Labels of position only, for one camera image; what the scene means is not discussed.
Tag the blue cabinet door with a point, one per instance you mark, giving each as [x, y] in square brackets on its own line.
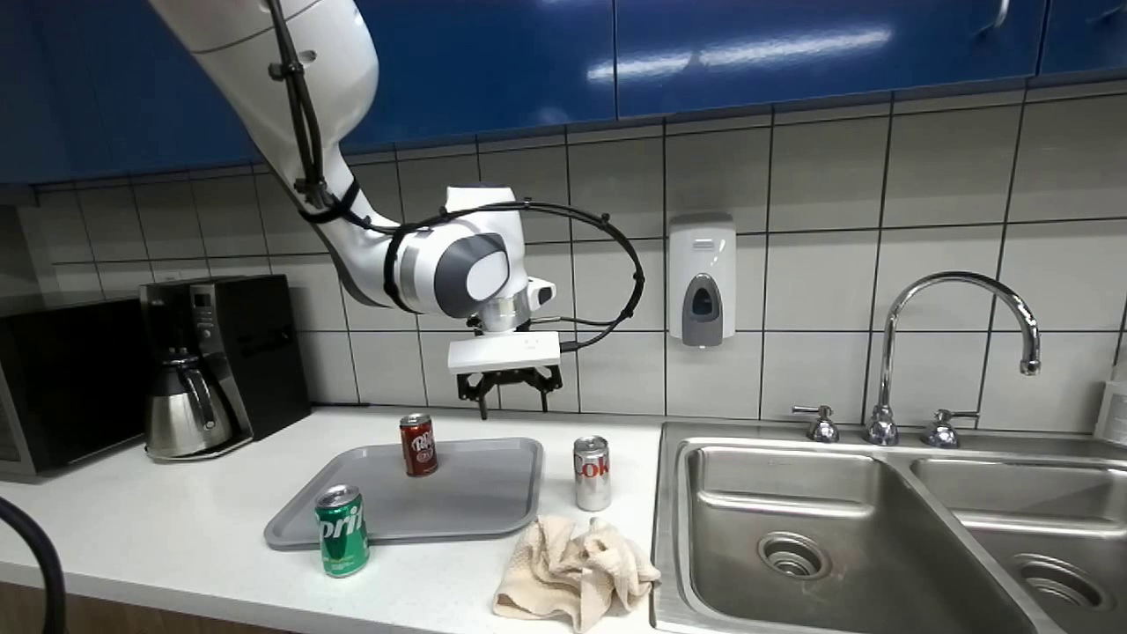
[493, 62]
[97, 97]
[819, 53]
[1087, 35]

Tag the dark red soda can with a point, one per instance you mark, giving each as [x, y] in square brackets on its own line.
[420, 447]

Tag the beige cloth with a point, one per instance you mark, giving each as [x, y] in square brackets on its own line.
[572, 572]

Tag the black coffee maker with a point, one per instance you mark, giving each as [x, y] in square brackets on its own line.
[255, 352]

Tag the chrome tap lever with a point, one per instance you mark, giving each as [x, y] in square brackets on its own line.
[942, 430]
[821, 427]

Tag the steel double sink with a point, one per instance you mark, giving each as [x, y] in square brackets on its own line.
[792, 493]

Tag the white soap dispenser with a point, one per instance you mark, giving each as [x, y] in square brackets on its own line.
[702, 282]

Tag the grey plastic tray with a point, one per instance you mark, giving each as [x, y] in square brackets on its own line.
[475, 489]

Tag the blue wall cabinets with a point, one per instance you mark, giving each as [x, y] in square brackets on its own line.
[792, 53]

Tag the steel coffee carafe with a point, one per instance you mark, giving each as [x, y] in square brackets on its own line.
[180, 414]

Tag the black microwave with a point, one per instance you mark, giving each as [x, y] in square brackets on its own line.
[70, 387]

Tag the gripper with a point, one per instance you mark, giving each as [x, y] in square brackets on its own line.
[509, 378]

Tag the chrome tap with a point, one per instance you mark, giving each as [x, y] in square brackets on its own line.
[889, 352]

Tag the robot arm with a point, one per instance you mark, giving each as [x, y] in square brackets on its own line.
[264, 79]

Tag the silver soda can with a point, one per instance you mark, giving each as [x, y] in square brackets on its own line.
[592, 475]

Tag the green soda can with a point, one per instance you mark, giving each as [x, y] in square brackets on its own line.
[342, 533]

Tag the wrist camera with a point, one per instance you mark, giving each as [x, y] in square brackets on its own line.
[504, 352]

